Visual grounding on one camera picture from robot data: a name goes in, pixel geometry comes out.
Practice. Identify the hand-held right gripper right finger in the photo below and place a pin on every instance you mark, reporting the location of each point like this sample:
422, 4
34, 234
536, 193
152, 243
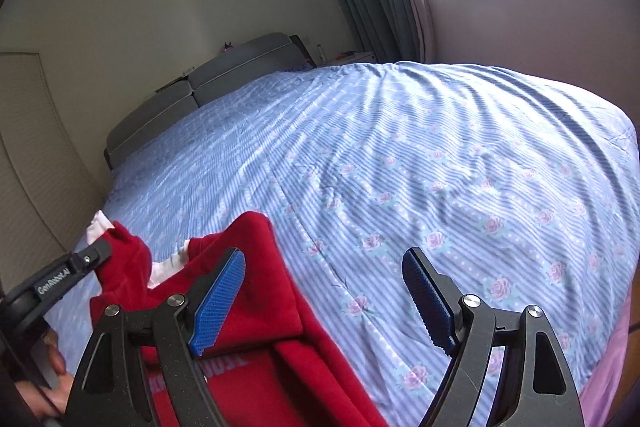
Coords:
427, 302

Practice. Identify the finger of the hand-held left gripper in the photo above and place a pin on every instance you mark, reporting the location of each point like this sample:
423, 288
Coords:
75, 268

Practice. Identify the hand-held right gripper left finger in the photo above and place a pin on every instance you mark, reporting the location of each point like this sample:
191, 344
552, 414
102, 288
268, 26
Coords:
220, 302

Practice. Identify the red sweatshirt with white cuffs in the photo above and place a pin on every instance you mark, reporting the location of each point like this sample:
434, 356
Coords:
260, 267

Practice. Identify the person's left hand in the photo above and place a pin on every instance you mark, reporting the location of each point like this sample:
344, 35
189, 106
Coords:
57, 364

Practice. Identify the blue floral striped blanket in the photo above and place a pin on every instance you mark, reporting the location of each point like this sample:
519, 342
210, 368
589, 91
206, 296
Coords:
400, 157

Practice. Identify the pink bed sheet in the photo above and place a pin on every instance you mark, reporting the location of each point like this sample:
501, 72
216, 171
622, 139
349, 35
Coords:
612, 372

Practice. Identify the grey upholstered headboard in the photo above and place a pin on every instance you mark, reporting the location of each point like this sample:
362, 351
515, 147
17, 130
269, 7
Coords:
225, 69

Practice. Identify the small purple ornament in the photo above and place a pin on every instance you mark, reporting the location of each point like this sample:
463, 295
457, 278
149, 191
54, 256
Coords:
228, 47

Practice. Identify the white nightstand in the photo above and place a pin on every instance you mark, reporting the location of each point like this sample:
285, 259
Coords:
355, 57

